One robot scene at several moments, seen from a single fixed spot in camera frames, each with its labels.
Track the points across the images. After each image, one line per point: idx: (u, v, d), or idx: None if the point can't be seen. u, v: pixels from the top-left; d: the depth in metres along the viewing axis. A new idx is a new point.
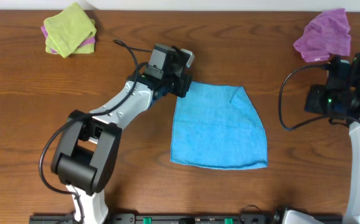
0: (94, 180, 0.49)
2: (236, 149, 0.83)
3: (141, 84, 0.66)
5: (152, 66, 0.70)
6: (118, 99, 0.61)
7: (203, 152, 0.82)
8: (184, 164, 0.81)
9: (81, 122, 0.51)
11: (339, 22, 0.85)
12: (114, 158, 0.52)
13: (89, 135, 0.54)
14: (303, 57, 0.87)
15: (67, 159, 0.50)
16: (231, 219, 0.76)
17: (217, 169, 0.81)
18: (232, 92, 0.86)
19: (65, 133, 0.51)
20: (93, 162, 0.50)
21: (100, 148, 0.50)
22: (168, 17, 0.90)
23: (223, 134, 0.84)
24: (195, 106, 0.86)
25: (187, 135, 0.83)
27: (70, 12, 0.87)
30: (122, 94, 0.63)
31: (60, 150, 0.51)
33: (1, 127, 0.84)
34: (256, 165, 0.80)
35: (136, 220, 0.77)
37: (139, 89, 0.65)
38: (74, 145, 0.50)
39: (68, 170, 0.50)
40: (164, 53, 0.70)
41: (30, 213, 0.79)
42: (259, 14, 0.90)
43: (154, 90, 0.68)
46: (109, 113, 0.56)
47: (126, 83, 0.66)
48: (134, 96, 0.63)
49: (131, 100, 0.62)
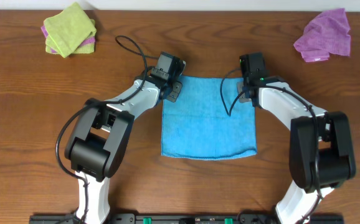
0: (107, 163, 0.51)
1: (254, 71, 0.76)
2: (227, 139, 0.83)
3: (148, 84, 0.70)
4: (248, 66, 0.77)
5: (159, 69, 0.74)
6: (129, 92, 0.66)
7: (192, 144, 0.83)
8: (174, 157, 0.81)
9: (96, 109, 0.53)
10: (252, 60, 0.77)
11: (339, 22, 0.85)
12: (124, 145, 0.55)
13: (101, 124, 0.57)
14: (303, 57, 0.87)
15: (80, 144, 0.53)
16: (231, 219, 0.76)
17: (208, 160, 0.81)
18: (218, 84, 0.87)
19: (79, 119, 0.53)
20: (105, 147, 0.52)
21: (113, 134, 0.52)
22: (168, 17, 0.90)
23: (212, 125, 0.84)
24: (182, 99, 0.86)
25: (177, 129, 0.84)
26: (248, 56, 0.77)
27: (70, 12, 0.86)
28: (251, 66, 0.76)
30: (132, 88, 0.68)
31: (74, 135, 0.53)
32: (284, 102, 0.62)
33: (1, 126, 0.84)
34: (245, 154, 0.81)
35: (136, 220, 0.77)
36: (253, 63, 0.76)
37: (147, 86, 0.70)
38: (88, 130, 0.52)
39: (81, 155, 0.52)
40: (170, 59, 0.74)
41: (30, 213, 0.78)
42: (259, 14, 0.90)
43: (160, 90, 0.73)
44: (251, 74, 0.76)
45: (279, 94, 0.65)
46: (123, 103, 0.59)
47: (135, 80, 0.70)
48: (144, 92, 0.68)
49: (140, 96, 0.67)
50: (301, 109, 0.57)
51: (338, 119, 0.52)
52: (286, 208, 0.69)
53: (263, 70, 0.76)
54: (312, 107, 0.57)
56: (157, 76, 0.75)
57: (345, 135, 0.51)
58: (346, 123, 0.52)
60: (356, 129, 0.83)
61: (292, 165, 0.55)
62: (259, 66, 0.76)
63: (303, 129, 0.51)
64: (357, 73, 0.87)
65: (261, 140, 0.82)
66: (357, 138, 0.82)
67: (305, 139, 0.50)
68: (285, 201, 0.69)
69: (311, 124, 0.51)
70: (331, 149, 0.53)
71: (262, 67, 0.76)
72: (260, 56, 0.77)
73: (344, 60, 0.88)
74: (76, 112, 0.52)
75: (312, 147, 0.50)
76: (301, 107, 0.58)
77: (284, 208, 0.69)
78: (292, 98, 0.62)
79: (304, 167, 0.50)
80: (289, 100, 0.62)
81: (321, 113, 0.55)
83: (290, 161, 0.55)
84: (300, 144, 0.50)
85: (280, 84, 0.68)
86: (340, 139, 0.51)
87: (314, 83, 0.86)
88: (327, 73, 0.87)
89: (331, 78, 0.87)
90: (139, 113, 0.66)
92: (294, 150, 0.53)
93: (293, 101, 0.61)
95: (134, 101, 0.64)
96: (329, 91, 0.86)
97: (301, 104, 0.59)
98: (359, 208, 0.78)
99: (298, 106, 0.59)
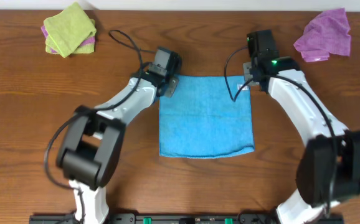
0: (98, 174, 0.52)
1: (264, 51, 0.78)
2: (224, 137, 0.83)
3: (144, 83, 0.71)
4: (259, 45, 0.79)
5: (156, 65, 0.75)
6: (123, 94, 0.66)
7: (190, 142, 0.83)
8: (173, 157, 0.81)
9: (86, 117, 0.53)
10: (261, 39, 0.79)
11: (339, 22, 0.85)
12: (117, 154, 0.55)
13: (93, 130, 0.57)
14: (303, 57, 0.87)
15: (71, 154, 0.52)
16: (231, 219, 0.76)
17: (207, 158, 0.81)
18: (215, 83, 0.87)
19: (69, 127, 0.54)
20: (97, 157, 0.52)
21: (104, 144, 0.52)
22: (168, 16, 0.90)
23: (209, 123, 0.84)
24: (179, 99, 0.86)
25: (174, 129, 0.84)
26: (259, 35, 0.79)
27: (71, 12, 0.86)
28: (261, 46, 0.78)
30: (126, 90, 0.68)
31: (64, 145, 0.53)
32: (301, 110, 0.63)
33: (1, 126, 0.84)
34: (243, 151, 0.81)
35: (136, 220, 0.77)
36: (263, 42, 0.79)
37: (142, 86, 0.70)
38: (78, 139, 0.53)
39: (73, 165, 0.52)
40: (167, 53, 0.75)
41: (30, 213, 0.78)
42: (259, 14, 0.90)
43: (157, 88, 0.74)
44: (260, 54, 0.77)
45: (296, 97, 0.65)
46: (114, 108, 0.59)
47: (130, 79, 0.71)
48: (138, 93, 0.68)
49: (134, 96, 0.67)
50: (319, 122, 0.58)
51: (358, 140, 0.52)
52: (288, 211, 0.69)
53: (273, 50, 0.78)
54: (331, 122, 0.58)
56: (154, 73, 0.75)
57: None
58: None
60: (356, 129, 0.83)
61: (302, 177, 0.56)
62: (270, 46, 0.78)
63: (321, 152, 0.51)
64: (357, 73, 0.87)
65: (260, 139, 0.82)
66: None
67: (322, 162, 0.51)
68: (288, 205, 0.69)
69: (329, 146, 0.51)
70: (344, 165, 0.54)
71: (271, 48, 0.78)
72: (269, 35, 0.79)
73: (344, 60, 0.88)
74: (66, 122, 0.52)
75: (329, 170, 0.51)
76: (318, 119, 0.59)
77: (287, 211, 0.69)
78: (310, 106, 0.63)
79: (316, 185, 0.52)
80: (306, 106, 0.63)
81: (341, 131, 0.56)
83: (300, 173, 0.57)
84: (316, 165, 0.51)
85: (295, 76, 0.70)
86: (357, 160, 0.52)
87: (314, 83, 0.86)
88: (327, 73, 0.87)
89: (331, 78, 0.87)
90: (134, 114, 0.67)
92: (308, 168, 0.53)
93: (310, 109, 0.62)
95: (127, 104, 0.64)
96: (329, 91, 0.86)
97: (317, 114, 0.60)
98: (359, 208, 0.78)
99: (315, 117, 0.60)
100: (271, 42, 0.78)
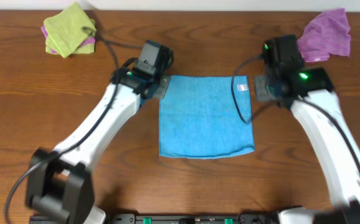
0: (68, 220, 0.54)
1: (286, 60, 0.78)
2: (224, 137, 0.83)
3: (123, 90, 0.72)
4: (280, 54, 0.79)
5: (143, 61, 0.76)
6: (95, 116, 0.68)
7: (190, 143, 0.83)
8: (173, 157, 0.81)
9: (45, 165, 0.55)
10: (283, 46, 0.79)
11: (339, 22, 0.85)
12: (87, 194, 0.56)
13: (61, 170, 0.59)
14: (303, 57, 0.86)
15: (37, 201, 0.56)
16: (231, 219, 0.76)
17: (207, 158, 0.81)
18: (215, 83, 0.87)
19: (31, 177, 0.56)
20: (63, 205, 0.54)
21: (68, 193, 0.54)
22: (168, 16, 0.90)
23: (209, 124, 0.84)
24: (179, 99, 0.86)
25: (174, 129, 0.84)
26: (281, 42, 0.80)
27: (70, 12, 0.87)
28: (283, 55, 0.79)
30: (100, 107, 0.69)
31: (30, 192, 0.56)
32: (331, 152, 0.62)
33: (1, 126, 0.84)
34: (243, 151, 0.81)
35: (136, 220, 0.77)
36: (284, 51, 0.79)
37: (119, 101, 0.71)
38: (41, 187, 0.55)
39: (43, 210, 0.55)
40: (156, 50, 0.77)
41: (30, 214, 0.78)
42: (259, 14, 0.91)
43: (143, 85, 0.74)
44: (282, 63, 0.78)
45: (327, 132, 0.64)
46: (79, 146, 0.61)
47: (107, 89, 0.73)
48: (114, 110, 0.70)
49: (109, 117, 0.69)
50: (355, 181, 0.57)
51: None
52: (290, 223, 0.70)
53: (296, 58, 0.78)
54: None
56: (140, 70, 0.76)
57: None
58: None
60: (355, 129, 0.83)
61: None
62: (292, 55, 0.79)
63: None
64: (357, 73, 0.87)
65: (260, 139, 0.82)
66: (357, 138, 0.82)
67: None
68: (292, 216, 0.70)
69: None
70: None
71: (295, 56, 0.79)
72: (291, 44, 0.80)
73: (344, 60, 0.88)
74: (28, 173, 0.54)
75: None
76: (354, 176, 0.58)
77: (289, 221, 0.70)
78: (342, 152, 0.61)
79: None
80: (339, 155, 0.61)
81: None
83: None
84: None
85: (327, 104, 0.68)
86: None
87: None
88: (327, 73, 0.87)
89: (331, 78, 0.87)
90: (112, 131, 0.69)
92: None
93: (345, 161, 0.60)
95: (101, 129, 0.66)
96: None
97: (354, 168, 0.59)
98: None
99: (350, 173, 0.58)
100: (293, 51, 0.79)
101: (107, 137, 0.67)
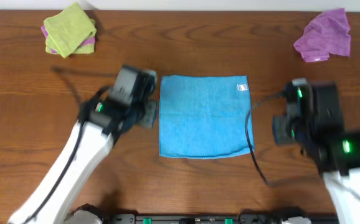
0: None
1: (326, 114, 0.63)
2: (224, 137, 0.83)
3: (88, 135, 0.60)
4: (317, 104, 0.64)
5: (118, 89, 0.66)
6: (52, 175, 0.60)
7: (190, 143, 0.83)
8: (173, 157, 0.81)
9: None
10: (322, 96, 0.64)
11: (339, 22, 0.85)
12: None
13: None
14: (303, 57, 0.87)
15: None
16: (231, 219, 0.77)
17: (207, 158, 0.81)
18: (215, 83, 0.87)
19: None
20: None
21: None
22: (168, 16, 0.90)
23: (209, 124, 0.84)
24: (179, 99, 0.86)
25: (174, 129, 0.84)
26: (326, 91, 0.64)
27: (70, 12, 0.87)
28: (319, 105, 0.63)
30: (57, 168, 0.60)
31: None
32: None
33: (0, 126, 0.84)
34: (243, 151, 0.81)
35: (136, 220, 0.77)
36: (323, 100, 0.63)
37: (77, 160, 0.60)
38: None
39: None
40: (134, 76, 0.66)
41: None
42: (259, 14, 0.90)
43: (119, 121, 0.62)
44: (319, 116, 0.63)
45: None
46: (36, 217, 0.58)
47: (73, 129, 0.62)
48: (70, 174, 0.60)
49: (69, 175, 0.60)
50: None
51: None
52: None
53: (336, 113, 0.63)
54: None
56: (116, 100, 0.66)
57: None
58: None
60: None
61: None
62: (330, 108, 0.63)
63: None
64: (357, 73, 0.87)
65: (260, 139, 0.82)
66: None
67: None
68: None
69: None
70: None
71: (334, 109, 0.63)
72: (332, 95, 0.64)
73: (344, 60, 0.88)
74: None
75: None
76: None
77: None
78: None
79: None
80: None
81: None
83: None
84: None
85: None
86: None
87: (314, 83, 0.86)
88: (327, 73, 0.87)
89: (331, 78, 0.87)
90: (74, 193, 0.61)
92: None
93: None
95: (55, 199, 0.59)
96: None
97: None
98: None
99: None
100: (334, 102, 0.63)
101: (68, 200, 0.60)
